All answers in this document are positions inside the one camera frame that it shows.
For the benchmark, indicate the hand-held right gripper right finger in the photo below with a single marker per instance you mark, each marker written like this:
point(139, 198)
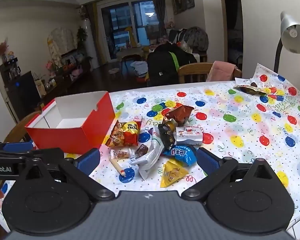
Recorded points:
point(207, 161)

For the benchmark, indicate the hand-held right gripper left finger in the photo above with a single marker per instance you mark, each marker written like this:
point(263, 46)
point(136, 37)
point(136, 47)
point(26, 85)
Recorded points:
point(90, 161)

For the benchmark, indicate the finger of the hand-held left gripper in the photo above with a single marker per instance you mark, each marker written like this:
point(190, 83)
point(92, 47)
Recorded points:
point(17, 146)
point(48, 154)

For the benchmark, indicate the red cardboard box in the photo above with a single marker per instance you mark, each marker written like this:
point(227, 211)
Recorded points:
point(60, 136)

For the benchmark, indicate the blue snack packet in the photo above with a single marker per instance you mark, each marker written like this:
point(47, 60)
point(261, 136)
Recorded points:
point(182, 155)

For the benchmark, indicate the small clear-wrapped candy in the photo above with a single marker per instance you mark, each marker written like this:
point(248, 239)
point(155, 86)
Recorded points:
point(120, 154)

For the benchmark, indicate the white red-print jelly pouch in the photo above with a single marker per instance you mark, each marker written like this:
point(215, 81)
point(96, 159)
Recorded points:
point(190, 135)

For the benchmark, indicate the yellow triangular snack packet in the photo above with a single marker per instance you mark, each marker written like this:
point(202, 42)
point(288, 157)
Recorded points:
point(171, 175)

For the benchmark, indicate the orange red chips packet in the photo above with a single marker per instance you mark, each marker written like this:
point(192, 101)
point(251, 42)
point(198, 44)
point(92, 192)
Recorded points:
point(126, 136)

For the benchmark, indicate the black gold snack packet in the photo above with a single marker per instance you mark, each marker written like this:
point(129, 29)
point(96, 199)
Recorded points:
point(166, 133)

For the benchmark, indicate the small brown candy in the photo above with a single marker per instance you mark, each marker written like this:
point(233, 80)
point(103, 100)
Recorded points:
point(141, 150)

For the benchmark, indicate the shiny brown snack packet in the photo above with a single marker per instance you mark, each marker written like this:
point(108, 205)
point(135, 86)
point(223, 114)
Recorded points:
point(180, 113)

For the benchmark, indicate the white green snack packet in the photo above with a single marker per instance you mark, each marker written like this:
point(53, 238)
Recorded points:
point(150, 158)

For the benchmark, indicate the white cabinet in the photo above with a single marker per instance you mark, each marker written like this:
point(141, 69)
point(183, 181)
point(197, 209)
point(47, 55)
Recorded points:
point(0, 110)

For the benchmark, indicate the black tea bar machine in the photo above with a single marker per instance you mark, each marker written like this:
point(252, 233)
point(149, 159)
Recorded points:
point(22, 92)

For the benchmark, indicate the white yellow paper bag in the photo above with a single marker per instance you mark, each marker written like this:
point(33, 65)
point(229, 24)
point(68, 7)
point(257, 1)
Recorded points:
point(40, 87)

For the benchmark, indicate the dark wooden television cabinet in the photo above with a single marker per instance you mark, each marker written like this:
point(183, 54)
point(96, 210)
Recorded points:
point(65, 82)

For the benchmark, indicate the flat brown snack packet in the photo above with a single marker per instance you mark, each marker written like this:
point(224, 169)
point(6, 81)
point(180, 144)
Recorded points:
point(250, 89)

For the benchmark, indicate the pink flower bouquet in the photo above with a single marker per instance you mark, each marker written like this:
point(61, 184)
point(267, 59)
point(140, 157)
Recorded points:
point(50, 66)

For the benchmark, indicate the wooden chair with pink cloth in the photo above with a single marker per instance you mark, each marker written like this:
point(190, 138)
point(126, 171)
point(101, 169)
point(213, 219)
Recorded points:
point(192, 71)

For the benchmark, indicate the pink cloth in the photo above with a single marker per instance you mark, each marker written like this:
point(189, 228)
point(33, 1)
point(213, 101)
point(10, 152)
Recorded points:
point(222, 71)

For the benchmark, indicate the small cartoon figurine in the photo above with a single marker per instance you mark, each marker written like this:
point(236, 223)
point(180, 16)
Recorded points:
point(11, 55)

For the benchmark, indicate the small round stool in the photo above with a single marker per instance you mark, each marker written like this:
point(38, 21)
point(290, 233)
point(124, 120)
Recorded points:
point(113, 71)

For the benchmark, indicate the small red blue packet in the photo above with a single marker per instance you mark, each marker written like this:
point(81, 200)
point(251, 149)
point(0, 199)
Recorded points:
point(276, 97)

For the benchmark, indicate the red round basin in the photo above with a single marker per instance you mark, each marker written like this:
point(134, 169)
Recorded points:
point(141, 79)

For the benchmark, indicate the dried flowers in vase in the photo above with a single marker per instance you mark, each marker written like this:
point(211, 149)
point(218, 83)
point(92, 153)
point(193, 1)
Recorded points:
point(0, 47)

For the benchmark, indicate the black jacket with green stripe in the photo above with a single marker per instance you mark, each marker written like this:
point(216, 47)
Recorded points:
point(162, 65)

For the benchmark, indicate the pile of light clothes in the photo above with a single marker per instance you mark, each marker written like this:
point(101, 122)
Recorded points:
point(139, 66)

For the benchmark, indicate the television with floral cover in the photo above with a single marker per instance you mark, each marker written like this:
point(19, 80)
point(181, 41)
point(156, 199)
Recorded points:
point(61, 41)

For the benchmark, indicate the small table with cloth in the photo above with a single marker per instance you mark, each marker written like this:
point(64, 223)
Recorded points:
point(130, 52)

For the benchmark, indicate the white tower air conditioner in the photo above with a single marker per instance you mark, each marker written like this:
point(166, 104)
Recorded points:
point(90, 42)

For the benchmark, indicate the grey garment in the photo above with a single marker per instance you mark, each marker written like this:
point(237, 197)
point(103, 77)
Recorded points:
point(198, 38)

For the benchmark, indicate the green potted plant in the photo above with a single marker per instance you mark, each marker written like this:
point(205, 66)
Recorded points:
point(82, 33)

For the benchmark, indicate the grey yellow curtain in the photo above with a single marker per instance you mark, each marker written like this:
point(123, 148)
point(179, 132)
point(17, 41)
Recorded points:
point(95, 30)

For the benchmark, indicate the yellow toy giraffe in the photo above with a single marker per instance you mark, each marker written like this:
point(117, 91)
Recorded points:
point(132, 36)

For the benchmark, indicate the plush toy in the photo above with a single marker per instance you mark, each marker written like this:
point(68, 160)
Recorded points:
point(170, 24)

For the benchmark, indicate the sliding glass door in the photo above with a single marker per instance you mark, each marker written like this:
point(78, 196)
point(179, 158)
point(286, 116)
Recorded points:
point(120, 20)

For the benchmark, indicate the grey desk lamp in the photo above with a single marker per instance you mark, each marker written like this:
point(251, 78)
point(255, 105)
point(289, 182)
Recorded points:
point(293, 37)

